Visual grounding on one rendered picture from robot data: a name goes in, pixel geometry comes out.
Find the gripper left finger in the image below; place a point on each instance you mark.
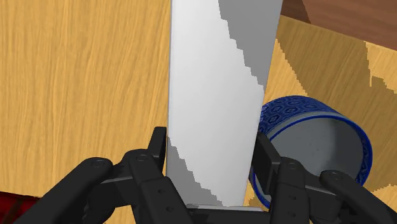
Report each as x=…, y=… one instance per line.
x=145, y=180

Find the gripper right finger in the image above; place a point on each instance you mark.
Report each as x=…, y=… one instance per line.
x=291, y=186

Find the white box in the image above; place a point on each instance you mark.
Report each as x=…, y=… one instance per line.
x=211, y=108

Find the blue patterned cup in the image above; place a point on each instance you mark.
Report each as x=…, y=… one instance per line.
x=313, y=145

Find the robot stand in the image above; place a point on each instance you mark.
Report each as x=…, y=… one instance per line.
x=12, y=204

